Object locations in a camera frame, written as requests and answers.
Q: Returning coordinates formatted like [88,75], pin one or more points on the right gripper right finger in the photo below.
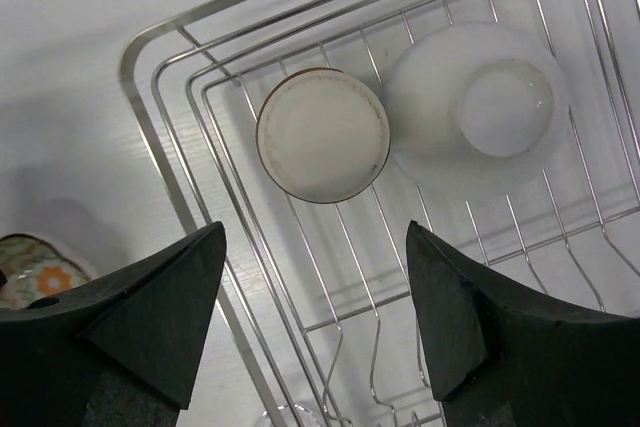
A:
[499,353]

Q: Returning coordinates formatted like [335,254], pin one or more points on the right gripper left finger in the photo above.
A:
[122,350]

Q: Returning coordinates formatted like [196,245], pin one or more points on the flower patterned small dish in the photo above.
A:
[34,266]

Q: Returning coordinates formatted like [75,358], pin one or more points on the white ceramic bowl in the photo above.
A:
[476,109]

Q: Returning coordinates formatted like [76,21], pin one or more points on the brown white ceramic cup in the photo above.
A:
[322,135]

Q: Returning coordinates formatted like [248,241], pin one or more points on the large clear glass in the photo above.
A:
[299,415]

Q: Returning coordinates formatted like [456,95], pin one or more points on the metal wire dish rack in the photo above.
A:
[316,295]

